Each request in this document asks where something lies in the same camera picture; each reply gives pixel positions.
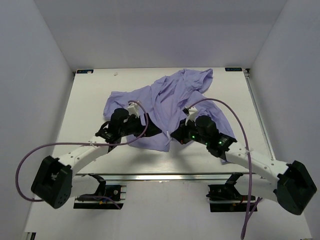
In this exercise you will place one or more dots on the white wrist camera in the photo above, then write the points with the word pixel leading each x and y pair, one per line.
pixel 191 113
pixel 133 108

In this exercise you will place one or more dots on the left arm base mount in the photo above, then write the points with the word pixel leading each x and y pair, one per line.
pixel 93 192

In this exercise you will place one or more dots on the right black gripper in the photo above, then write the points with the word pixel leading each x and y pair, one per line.
pixel 180 133

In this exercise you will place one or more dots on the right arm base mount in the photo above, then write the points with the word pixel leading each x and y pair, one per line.
pixel 224 198

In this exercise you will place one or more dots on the blue table label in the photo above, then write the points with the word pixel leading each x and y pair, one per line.
pixel 84 71
pixel 233 69

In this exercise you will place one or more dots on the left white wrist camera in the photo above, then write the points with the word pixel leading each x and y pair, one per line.
pixel 133 108

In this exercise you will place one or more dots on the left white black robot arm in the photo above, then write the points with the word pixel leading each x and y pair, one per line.
pixel 56 179

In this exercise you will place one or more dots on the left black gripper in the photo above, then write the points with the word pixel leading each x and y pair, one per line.
pixel 152 129

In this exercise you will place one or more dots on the right blue table label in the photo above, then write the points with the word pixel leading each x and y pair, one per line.
pixel 233 69

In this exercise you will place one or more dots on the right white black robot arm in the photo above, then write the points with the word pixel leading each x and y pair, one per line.
pixel 288 184

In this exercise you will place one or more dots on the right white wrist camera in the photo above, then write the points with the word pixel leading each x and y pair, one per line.
pixel 191 113

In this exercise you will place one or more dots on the left blue table label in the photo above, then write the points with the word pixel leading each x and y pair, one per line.
pixel 84 71

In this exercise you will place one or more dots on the lilac zip-up jacket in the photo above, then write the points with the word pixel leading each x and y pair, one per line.
pixel 164 101

